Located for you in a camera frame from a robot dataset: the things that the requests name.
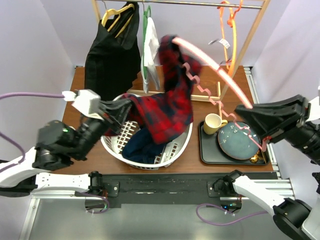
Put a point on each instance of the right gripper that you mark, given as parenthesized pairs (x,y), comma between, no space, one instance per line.
(267,118)

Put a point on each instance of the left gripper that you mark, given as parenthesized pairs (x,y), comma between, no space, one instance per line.
(117,116)

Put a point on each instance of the blue denim skirt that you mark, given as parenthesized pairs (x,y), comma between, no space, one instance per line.
(141,148)

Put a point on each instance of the red plaid pleated skirt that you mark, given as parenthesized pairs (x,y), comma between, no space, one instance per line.
(175,65)

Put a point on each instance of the white cloth garment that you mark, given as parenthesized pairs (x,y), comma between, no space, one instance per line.
(151,46)

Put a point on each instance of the pink wavy hanger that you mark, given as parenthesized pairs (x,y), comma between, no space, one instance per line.
(215,92)

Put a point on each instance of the orange hanger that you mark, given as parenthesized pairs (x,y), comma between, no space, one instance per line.
(229,42)

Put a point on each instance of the green velvet hanger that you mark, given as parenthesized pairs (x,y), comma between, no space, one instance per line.
(146,14)

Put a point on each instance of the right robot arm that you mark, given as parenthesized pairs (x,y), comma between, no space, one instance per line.
(292,216)

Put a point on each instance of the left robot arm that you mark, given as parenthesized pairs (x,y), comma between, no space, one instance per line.
(58,146)

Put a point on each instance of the yellow hanger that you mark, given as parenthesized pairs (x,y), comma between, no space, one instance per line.
(116,22)

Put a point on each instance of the white plastic laundry basket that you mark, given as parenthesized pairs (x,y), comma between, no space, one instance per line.
(161,117)

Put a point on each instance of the black garment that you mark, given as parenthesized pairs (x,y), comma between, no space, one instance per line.
(112,64)

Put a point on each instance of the gold cutlery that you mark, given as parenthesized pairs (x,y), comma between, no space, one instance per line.
(259,158)

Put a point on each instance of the blue ceramic plate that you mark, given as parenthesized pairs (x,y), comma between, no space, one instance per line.
(238,141)

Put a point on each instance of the yellow mug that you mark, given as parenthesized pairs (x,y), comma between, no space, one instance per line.
(212,123)

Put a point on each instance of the black tray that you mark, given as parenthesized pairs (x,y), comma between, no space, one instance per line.
(211,153)

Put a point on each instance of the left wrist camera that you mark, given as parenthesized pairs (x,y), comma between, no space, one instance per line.
(85,101)

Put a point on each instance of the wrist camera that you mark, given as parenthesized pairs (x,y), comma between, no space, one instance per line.
(312,110)
(85,101)

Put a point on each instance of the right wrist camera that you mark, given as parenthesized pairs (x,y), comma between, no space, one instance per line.
(312,110)

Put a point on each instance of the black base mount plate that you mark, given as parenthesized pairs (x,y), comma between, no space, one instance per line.
(165,189)

